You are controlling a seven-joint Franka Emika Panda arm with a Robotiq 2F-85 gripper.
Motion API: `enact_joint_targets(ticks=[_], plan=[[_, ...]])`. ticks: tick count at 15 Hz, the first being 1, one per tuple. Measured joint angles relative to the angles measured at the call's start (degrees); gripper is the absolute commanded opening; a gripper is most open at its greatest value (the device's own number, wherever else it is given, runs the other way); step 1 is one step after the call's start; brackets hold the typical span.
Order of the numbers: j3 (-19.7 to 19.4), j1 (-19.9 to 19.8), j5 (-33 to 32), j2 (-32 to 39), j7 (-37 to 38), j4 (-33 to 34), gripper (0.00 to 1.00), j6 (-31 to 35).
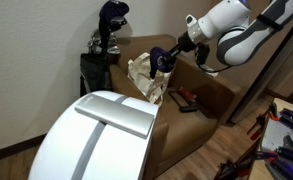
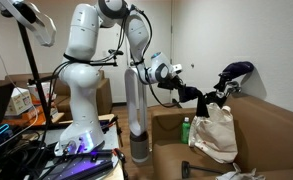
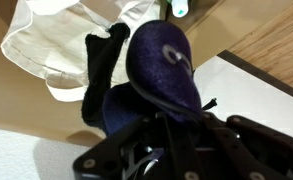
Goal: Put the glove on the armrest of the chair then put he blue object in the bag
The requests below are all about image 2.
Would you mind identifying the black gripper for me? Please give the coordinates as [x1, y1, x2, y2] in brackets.
[157, 75, 187, 98]

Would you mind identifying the purple cloth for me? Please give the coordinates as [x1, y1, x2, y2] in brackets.
[178, 84, 210, 118]

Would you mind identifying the black golf bag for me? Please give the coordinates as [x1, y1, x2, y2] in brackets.
[204, 89, 228, 108]

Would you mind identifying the beige canvas tote bag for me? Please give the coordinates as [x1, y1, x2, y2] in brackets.
[188, 102, 239, 164]

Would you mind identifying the green plastic bottle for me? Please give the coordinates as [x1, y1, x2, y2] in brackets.
[180, 116, 191, 145]

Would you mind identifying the white bladeless tower fan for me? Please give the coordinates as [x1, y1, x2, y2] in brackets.
[124, 66, 151, 163]

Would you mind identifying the silver golf iron club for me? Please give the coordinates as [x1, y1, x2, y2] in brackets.
[226, 80, 242, 96]

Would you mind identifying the purple golf club head cover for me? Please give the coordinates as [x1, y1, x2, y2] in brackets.
[219, 60, 255, 91]

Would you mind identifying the black red bar clamp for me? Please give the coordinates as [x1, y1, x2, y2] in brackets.
[112, 148, 129, 180]
[99, 116, 120, 131]

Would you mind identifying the robot mounting table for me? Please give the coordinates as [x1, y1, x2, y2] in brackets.
[19, 113, 125, 180]

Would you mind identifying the brown leather armchair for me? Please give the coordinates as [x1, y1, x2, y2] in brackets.
[151, 93, 293, 180]

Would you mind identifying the black box with purple light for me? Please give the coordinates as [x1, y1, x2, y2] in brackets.
[39, 149, 120, 180]

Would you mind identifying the white and red box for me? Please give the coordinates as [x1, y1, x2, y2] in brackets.
[27, 81, 57, 104]

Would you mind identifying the orange flat box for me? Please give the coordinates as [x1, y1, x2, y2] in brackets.
[5, 103, 59, 127]

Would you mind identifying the white cardboard box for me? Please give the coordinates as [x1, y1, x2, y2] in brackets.
[6, 87, 34, 117]

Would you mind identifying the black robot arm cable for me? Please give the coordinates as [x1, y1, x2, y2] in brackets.
[50, 4, 184, 109]

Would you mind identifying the black camera stand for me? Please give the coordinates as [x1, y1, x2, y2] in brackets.
[16, 20, 65, 129]

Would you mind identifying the white ring lamp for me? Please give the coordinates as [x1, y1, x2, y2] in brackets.
[0, 0, 58, 48]

